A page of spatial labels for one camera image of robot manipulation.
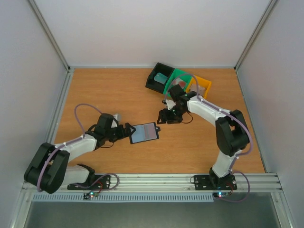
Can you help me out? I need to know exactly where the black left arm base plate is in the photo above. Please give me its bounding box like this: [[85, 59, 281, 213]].
[[67, 175, 111, 190]]

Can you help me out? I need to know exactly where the white slotted cable duct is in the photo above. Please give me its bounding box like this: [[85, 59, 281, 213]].
[[32, 192, 214, 203]]

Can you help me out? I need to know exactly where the aluminium front rail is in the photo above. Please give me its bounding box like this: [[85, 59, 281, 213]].
[[22, 172, 283, 193]]

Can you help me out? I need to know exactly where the black plastic bin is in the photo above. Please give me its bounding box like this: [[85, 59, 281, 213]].
[[145, 62, 174, 94]]

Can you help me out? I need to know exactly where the teal card stack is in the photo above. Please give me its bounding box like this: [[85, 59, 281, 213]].
[[153, 73, 168, 85]]

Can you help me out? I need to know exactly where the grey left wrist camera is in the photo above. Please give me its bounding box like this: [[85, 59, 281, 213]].
[[113, 114, 121, 122]]

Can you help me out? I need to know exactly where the yellow plastic bin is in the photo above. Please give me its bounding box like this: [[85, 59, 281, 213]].
[[185, 76, 212, 99]]

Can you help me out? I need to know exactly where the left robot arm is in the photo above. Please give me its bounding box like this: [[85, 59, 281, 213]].
[[24, 114, 136, 194]]

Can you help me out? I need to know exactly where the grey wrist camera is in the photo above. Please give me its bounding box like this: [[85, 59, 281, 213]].
[[162, 99, 176, 110], [113, 114, 121, 122]]

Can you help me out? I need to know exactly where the red card in holder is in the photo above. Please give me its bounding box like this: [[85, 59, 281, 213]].
[[143, 123, 157, 141]]

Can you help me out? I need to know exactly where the red patterned card stack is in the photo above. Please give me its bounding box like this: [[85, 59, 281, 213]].
[[172, 78, 187, 89]]

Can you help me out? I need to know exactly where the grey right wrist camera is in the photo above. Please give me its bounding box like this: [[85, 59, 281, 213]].
[[162, 99, 176, 110]]

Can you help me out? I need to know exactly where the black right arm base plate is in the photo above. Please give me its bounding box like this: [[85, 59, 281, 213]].
[[193, 174, 238, 191]]

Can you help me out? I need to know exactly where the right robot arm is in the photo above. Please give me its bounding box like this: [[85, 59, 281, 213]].
[[157, 85, 253, 189]]

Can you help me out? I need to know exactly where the green plastic bin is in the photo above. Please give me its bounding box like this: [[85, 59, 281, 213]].
[[163, 69, 192, 94]]

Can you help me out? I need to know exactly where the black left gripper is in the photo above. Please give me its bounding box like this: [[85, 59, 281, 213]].
[[105, 123, 136, 143]]

